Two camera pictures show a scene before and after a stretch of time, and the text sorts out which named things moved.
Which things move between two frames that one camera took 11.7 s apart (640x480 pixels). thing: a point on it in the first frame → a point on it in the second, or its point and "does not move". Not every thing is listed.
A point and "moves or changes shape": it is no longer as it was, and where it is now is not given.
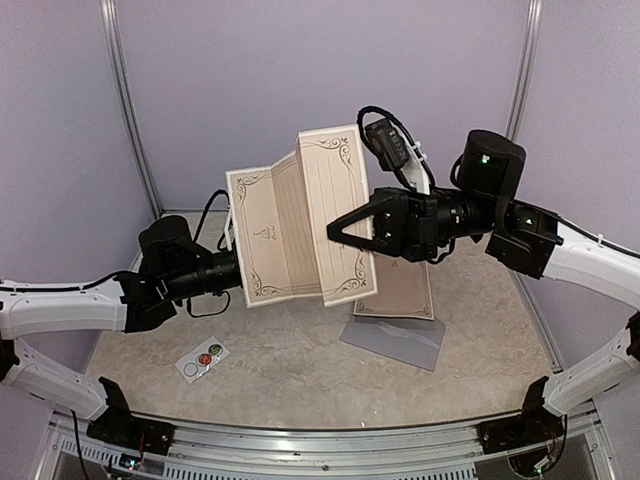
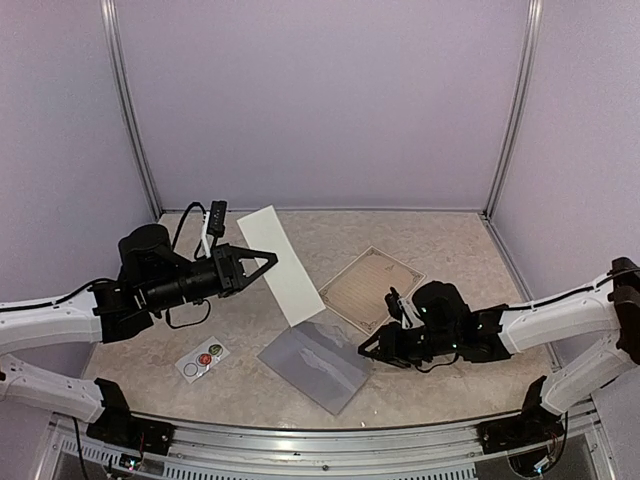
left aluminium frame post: x=109 y=9 does not move
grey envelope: x=413 y=340 moves or changes shape
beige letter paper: x=281 y=215 moves or changes shape
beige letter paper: x=403 y=290 moves or changes shape
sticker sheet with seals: x=201 y=359 does not move
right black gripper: x=407 y=223 → x=390 y=348
